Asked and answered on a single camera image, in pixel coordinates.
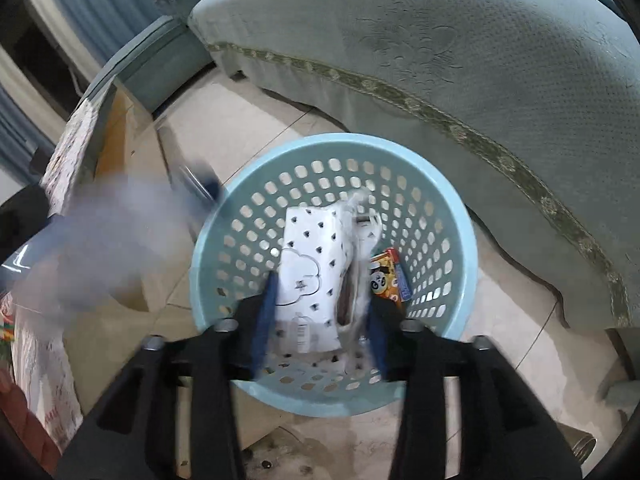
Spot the white heart-print paper bag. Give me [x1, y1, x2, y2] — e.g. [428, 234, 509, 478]
[272, 188, 382, 376]

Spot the clear crushed plastic bottle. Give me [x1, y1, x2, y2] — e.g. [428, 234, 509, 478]
[1, 166, 224, 325]

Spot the left hand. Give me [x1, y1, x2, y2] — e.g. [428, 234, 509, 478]
[0, 368, 61, 474]

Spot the yellow panda snack box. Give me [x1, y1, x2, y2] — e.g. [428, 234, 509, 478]
[370, 247, 412, 309]

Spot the light blue plastic basket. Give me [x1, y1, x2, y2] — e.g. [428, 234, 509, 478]
[190, 133, 478, 417]

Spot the teal fabric sofa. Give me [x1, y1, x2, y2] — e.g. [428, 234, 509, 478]
[79, 0, 640, 336]

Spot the blue window curtain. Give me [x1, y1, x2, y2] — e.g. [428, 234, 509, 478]
[44, 0, 187, 66]

